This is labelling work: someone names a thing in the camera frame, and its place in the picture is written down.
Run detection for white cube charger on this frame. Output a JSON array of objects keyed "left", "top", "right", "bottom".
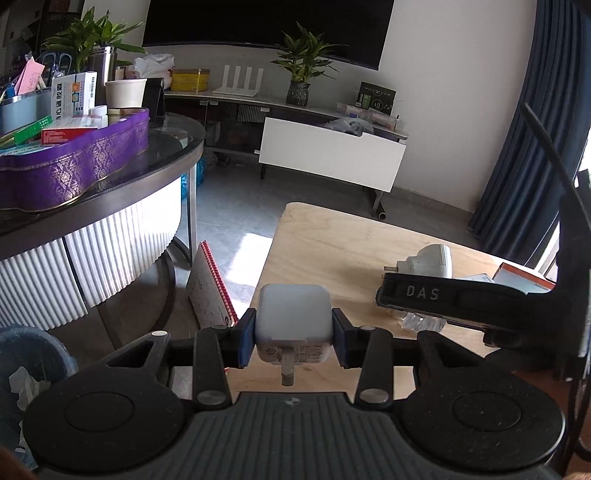
[{"left": 255, "top": 284, "right": 334, "bottom": 387}]

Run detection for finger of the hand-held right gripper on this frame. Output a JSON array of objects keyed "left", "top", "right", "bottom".
[{"left": 375, "top": 273, "right": 561, "bottom": 334}]

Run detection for orange-edged cardboard tray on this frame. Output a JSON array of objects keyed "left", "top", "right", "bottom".
[{"left": 492, "top": 262, "right": 557, "bottom": 294}]

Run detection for red white medicine box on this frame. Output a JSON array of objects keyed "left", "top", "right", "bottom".
[{"left": 41, "top": 115, "right": 105, "bottom": 146}]

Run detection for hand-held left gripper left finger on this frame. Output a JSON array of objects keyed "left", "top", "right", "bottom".
[{"left": 105, "top": 308, "right": 257, "bottom": 409}]

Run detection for white cup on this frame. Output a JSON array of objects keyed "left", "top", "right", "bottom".
[{"left": 105, "top": 78, "right": 147, "bottom": 110}]

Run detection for leafy green plant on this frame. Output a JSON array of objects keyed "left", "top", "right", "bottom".
[{"left": 41, "top": 7, "right": 146, "bottom": 75}]

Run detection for pink paper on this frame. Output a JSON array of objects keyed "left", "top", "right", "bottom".
[{"left": 16, "top": 58, "right": 46, "bottom": 96}]

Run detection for television console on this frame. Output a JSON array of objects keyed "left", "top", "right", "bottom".
[{"left": 164, "top": 88, "right": 409, "bottom": 162}]

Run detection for black stand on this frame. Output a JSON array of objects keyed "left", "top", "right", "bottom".
[{"left": 142, "top": 78, "right": 166, "bottom": 118}]

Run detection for round dark glass table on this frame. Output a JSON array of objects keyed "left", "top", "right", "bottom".
[{"left": 0, "top": 111, "right": 206, "bottom": 352}]

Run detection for scissors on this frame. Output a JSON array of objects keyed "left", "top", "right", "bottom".
[{"left": 39, "top": 52, "right": 74, "bottom": 77}]

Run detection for black cable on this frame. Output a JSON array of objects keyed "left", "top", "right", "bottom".
[{"left": 522, "top": 102, "right": 585, "bottom": 195}]

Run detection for clear plastic organizer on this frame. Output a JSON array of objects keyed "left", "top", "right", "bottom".
[{"left": 336, "top": 102, "right": 407, "bottom": 131}]

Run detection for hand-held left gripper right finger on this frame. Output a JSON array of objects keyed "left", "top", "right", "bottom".
[{"left": 331, "top": 308, "right": 485, "bottom": 407}]

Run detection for grey pen holder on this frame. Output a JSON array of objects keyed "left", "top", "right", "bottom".
[{"left": 0, "top": 88, "right": 52, "bottom": 134}]

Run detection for white plug-in device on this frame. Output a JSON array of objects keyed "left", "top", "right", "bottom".
[{"left": 384, "top": 244, "right": 453, "bottom": 280}]

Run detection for white plastic bag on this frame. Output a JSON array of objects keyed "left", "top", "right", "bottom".
[{"left": 134, "top": 53, "right": 175, "bottom": 90}]

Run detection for yellow tin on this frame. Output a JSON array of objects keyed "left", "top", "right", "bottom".
[{"left": 171, "top": 68, "right": 211, "bottom": 92}]

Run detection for white blue medicine box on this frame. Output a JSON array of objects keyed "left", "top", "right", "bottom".
[{"left": 51, "top": 71, "right": 99, "bottom": 121}]

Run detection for grey plastic bag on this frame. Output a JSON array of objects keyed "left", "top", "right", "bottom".
[{"left": 325, "top": 116, "right": 374, "bottom": 136}]

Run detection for steel thermos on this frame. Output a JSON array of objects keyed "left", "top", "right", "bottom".
[{"left": 87, "top": 45, "right": 118, "bottom": 84}]

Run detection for white folding table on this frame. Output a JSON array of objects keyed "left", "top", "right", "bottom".
[{"left": 259, "top": 117, "right": 407, "bottom": 204}]

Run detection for trash bin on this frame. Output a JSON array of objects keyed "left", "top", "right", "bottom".
[{"left": 0, "top": 325, "right": 79, "bottom": 467}]

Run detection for potted bamboo plant dark vase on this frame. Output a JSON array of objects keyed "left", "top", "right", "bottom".
[{"left": 271, "top": 22, "right": 345, "bottom": 108}]

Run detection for blue plastic bag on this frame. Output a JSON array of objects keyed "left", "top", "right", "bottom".
[{"left": 180, "top": 157, "right": 206, "bottom": 201}]

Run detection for black box green label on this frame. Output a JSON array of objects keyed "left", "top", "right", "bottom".
[{"left": 358, "top": 82, "right": 397, "bottom": 116}]

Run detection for white router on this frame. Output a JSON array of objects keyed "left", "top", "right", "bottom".
[{"left": 212, "top": 65, "right": 265, "bottom": 97}]

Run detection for black television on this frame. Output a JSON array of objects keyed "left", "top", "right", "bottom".
[{"left": 142, "top": 0, "right": 395, "bottom": 71}]

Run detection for red spiral notebook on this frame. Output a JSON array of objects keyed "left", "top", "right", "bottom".
[{"left": 186, "top": 241, "right": 239, "bottom": 330}]

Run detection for clear liquid bottle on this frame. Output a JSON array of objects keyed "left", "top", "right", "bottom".
[{"left": 399, "top": 310, "right": 446, "bottom": 332}]

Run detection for purple patterned tin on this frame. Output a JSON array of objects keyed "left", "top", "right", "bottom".
[{"left": 0, "top": 108, "right": 151, "bottom": 213}]

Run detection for dark blue curtain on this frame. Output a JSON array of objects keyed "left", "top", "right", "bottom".
[{"left": 468, "top": 0, "right": 591, "bottom": 273}]

